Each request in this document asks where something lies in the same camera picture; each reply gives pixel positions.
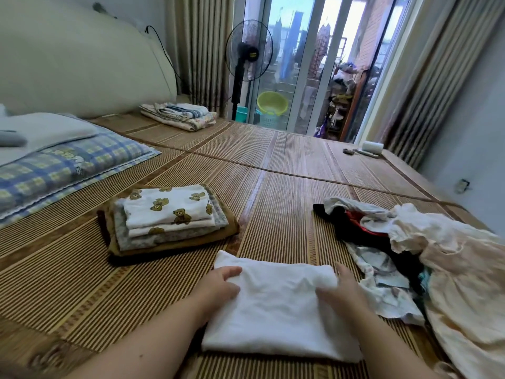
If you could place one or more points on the person's right hand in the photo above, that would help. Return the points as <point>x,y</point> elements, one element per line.
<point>347,300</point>

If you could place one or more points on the person's left hand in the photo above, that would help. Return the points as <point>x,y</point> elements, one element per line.
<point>214,294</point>

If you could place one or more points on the plain white garment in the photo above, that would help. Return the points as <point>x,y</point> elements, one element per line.
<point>276,308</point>

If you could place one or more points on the black red garment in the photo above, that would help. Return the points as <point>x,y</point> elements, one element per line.
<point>355,233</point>

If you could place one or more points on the white bear print garment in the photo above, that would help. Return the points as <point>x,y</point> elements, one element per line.
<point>189,229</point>

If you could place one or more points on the olive tan shorts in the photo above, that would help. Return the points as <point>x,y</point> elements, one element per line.
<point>229,225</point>

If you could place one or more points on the light blue garment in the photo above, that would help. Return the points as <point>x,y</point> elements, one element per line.
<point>424,281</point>

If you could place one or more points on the pale grey garment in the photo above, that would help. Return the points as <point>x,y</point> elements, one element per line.
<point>355,206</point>

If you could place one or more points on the pile of clothes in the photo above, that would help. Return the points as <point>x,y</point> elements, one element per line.
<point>473,311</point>

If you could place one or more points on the bamboo bed mat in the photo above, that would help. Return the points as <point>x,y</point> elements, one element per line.
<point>276,161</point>

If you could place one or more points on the person's left forearm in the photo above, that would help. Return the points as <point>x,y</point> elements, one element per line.
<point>142,347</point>

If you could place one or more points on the person's right forearm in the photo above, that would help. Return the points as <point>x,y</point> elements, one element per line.
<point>387,351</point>

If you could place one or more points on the small dark object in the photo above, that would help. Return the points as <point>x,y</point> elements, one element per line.
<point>349,151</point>

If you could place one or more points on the white paper roll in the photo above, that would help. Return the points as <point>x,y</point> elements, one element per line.
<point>372,147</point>

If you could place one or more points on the small teal bucket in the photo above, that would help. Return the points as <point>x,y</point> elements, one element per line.
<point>241,115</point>

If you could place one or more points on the folded striped blanket stack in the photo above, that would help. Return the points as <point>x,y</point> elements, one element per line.
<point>177,116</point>

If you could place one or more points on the blue plaid pillow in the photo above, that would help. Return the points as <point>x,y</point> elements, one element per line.
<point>63,169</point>

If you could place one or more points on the cluttered balcony shelf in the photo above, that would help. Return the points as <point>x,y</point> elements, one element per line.
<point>343,102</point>

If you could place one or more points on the yellow green basin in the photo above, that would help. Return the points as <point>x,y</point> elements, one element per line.
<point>273,103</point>

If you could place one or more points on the beige patterned curtain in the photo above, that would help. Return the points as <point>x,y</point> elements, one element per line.
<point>446,83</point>
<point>201,47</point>

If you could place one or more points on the sliding glass balcony door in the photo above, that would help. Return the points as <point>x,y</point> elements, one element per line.
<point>315,59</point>

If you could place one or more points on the black standing fan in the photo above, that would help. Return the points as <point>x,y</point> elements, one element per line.
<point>248,51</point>

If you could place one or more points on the cream padded headboard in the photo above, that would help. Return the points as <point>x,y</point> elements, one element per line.
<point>79,59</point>

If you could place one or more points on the white wall socket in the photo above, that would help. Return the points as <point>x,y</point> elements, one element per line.
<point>462,186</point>

